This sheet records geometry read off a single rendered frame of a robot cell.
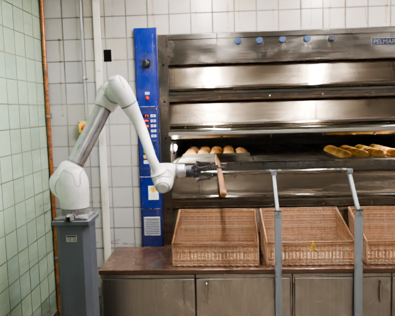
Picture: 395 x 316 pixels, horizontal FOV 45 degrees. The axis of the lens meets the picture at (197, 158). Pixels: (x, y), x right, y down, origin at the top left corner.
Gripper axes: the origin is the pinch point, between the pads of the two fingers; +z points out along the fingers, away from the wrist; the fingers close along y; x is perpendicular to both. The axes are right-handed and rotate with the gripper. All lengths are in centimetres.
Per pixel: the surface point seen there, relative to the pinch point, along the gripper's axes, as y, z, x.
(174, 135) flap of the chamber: -20, -30, -39
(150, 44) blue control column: -84, -46, -51
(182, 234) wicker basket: 52, -26, -46
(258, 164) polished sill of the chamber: 3, 29, -53
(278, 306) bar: 84, 35, 7
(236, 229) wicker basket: 48, 12, -45
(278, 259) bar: 54, 35, 7
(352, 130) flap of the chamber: -21, 91, -37
